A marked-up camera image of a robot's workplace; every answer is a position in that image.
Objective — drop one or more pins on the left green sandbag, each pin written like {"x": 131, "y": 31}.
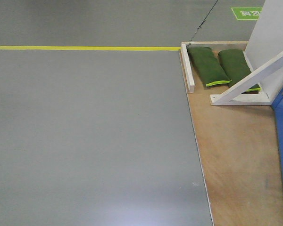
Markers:
{"x": 208, "y": 67}

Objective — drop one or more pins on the green sandbag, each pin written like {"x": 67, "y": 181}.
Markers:
{"x": 208, "y": 67}
{"x": 234, "y": 65}

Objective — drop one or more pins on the plywood base platform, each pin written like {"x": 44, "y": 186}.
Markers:
{"x": 239, "y": 155}

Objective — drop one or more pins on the right green sandbag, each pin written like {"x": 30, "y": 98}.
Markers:
{"x": 234, "y": 65}

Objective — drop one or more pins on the green floor sign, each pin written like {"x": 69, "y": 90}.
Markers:
{"x": 246, "y": 13}

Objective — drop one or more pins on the white wooden side rail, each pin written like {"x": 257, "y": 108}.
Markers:
{"x": 186, "y": 66}

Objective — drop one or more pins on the white wooden support frame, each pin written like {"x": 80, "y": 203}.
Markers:
{"x": 264, "y": 51}

